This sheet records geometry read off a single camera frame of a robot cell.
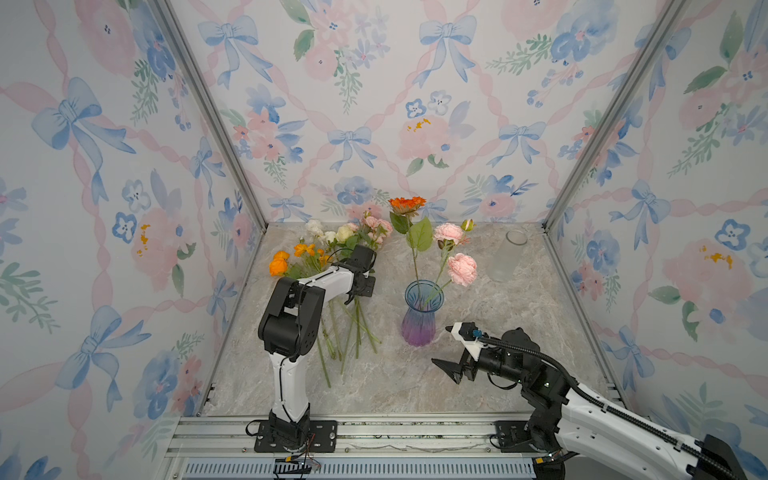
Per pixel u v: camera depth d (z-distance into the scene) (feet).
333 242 3.62
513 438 2.40
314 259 3.49
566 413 1.78
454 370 2.14
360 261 2.67
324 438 2.44
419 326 3.04
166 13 2.25
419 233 2.45
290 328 1.72
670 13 2.26
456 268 2.25
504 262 3.23
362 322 3.09
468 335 2.03
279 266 3.39
